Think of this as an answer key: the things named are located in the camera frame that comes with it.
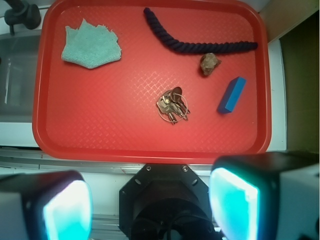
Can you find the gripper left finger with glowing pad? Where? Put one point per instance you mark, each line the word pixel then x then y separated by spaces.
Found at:
pixel 45 206

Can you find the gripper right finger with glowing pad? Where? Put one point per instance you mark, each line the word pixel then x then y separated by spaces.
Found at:
pixel 267 196

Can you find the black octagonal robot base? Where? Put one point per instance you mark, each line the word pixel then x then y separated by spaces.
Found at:
pixel 166 202

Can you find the brown rock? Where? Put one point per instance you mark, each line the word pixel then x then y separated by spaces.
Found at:
pixel 208 63

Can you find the blue rectangular block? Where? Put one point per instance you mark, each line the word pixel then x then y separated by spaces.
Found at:
pixel 231 95

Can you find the red plastic tray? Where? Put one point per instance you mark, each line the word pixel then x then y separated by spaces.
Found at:
pixel 109 113

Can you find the grey metal sink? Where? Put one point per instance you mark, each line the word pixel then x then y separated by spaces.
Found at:
pixel 18 65

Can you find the light green cloth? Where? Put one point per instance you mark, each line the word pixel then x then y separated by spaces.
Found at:
pixel 91 46

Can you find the aluminium rail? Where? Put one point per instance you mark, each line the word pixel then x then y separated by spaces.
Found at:
pixel 37 160

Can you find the bunch of keys on ring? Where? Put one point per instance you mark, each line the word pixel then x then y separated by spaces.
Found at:
pixel 172 106

